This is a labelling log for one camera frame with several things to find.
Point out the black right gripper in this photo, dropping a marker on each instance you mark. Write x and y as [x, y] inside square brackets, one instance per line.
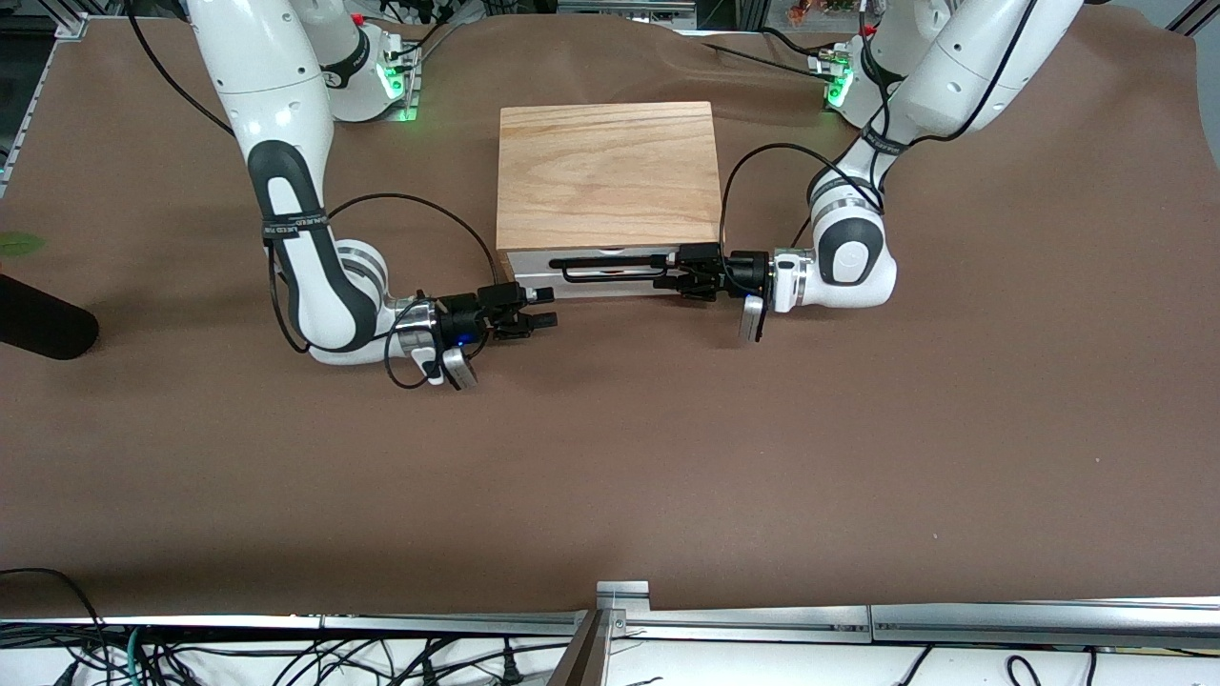
[461, 313]

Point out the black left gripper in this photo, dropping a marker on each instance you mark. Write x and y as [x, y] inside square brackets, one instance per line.
[746, 272]

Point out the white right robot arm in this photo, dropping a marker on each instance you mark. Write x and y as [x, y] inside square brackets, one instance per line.
[286, 95]

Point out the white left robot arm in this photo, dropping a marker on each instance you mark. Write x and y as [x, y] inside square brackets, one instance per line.
[953, 67]

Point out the wooden drawer cabinet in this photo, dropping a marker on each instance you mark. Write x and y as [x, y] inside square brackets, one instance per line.
[610, 171]

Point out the brown table cloth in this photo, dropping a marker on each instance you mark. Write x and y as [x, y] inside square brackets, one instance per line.
[610, 476]

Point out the black ribbed cylinder vase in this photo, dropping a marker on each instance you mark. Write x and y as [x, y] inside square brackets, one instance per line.
[43, 319]

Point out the green artificial leaf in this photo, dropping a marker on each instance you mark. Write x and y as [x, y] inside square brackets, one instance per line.
[19, 245]

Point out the metal base plate green light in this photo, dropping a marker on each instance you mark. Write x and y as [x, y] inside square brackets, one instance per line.
[839, 81]
[405, 90]

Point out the aluminium centre post bracket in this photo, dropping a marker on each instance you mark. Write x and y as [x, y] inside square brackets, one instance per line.
[620, 600]

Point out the aluminium table frame rail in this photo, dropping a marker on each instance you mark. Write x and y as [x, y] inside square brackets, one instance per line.
[286, 623]
[953, 624]

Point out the aluminium side frame rail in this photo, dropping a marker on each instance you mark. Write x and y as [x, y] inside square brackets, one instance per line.
[43, 81]

